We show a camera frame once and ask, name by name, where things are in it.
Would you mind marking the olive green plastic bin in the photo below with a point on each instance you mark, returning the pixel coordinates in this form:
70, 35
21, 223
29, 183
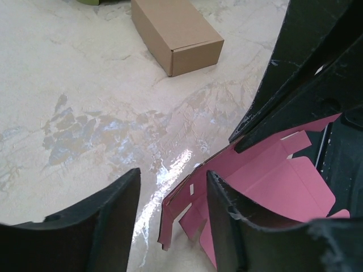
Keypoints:
98, 2

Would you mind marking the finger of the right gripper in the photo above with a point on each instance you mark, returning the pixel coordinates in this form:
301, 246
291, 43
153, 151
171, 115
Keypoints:
312, 36

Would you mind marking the pink paper box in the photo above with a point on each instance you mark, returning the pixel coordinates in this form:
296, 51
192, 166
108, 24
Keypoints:
268, 173

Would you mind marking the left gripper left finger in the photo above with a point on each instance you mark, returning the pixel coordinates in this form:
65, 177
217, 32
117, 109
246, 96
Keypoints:
94, 234

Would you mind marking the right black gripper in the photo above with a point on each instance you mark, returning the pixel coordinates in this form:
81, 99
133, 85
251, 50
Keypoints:
336, 89

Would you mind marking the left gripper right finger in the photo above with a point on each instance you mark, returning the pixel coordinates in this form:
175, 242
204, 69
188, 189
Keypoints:
248, 237

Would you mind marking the brown cardboard box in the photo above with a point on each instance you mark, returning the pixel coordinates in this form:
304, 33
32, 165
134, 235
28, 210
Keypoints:
177, 35

